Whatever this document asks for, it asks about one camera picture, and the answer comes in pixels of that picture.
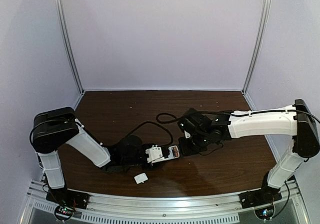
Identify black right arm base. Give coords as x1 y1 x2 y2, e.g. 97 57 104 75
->
238 186 282 209

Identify aluminium front rail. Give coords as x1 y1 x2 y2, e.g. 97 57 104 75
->
17 181 311 224

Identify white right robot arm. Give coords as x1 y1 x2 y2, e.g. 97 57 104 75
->
177 99 320 192

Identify aluminium left floor rail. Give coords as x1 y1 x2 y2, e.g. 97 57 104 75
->
72 91 86 111

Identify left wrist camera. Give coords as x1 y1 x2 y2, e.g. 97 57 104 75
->
145 145 163 164

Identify aluminium corner post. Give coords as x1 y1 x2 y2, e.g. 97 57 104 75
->
242 0 272 95
55 0 84 94

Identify black camera cable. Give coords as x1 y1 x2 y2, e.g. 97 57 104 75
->
124 121 175 150
156 110 233 125

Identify white battery cover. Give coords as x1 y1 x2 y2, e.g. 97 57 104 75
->
134 173 148 184

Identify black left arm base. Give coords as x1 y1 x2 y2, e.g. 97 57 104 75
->
46 189 90 210

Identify aluminium left corner post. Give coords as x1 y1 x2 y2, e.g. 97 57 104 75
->
55 0 84 94

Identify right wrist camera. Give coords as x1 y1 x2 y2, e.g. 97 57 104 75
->
177 108 211 135

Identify white remote control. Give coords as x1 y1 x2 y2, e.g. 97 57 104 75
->
156 145 180 163

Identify aluminium right corner post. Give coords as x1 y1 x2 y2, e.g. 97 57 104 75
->
242 0 272 95

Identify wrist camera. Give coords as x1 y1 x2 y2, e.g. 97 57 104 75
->
177 108 211 135
145 145 163 164

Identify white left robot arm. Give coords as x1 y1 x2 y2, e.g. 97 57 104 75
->
29 107 164 190

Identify black left camera cable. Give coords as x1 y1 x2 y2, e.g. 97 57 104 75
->
124 121 175 150

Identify black right camera cable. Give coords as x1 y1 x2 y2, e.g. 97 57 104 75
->
156 110 233 125

